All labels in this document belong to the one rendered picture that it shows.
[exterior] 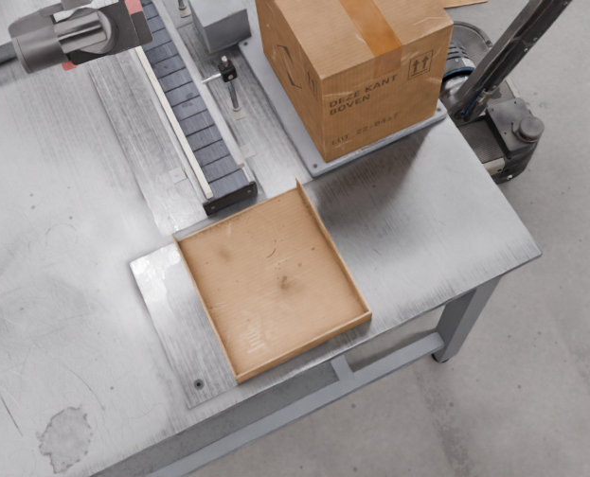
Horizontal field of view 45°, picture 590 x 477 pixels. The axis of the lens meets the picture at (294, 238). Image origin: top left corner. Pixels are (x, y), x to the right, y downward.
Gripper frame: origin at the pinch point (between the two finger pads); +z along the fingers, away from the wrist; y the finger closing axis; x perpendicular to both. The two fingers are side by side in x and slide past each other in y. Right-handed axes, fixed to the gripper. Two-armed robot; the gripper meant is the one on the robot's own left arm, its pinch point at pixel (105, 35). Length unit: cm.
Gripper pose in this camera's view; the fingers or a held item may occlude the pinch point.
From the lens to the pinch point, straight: 119.5
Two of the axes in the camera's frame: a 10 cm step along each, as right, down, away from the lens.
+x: 3.1, 9.1, 2.7
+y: -9.4, 3.4, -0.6
